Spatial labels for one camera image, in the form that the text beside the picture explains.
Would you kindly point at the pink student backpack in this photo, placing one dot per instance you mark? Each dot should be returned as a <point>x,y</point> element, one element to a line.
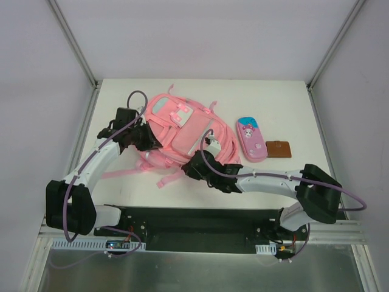
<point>179,125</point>

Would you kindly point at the pink cartoon pencil case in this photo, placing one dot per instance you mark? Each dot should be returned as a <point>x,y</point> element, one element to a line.
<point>251,139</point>

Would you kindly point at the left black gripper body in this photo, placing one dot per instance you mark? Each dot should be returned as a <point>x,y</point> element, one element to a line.
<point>149,140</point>

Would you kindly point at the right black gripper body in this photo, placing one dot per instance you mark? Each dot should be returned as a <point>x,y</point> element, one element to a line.
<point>192,166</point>

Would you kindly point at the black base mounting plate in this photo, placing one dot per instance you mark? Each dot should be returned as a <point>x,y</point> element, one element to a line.
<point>224,231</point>

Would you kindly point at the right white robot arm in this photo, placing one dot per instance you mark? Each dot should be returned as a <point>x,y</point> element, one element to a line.
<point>317,193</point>

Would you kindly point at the white cable duct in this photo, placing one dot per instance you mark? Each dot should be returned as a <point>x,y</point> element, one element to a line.
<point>98,245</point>
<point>268,250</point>

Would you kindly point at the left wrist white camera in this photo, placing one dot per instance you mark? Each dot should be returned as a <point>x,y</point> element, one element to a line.
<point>140,109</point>

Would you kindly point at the right white cable duct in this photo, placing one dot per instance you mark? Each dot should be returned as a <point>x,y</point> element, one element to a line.
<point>268,250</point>

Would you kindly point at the brown leather wallet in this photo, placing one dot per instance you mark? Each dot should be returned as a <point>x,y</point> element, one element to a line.
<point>278,149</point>

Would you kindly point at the left white cable duct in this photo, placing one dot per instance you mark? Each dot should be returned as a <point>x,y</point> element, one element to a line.
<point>98,245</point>

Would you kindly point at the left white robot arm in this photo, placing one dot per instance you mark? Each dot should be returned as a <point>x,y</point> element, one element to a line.
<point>69,203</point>

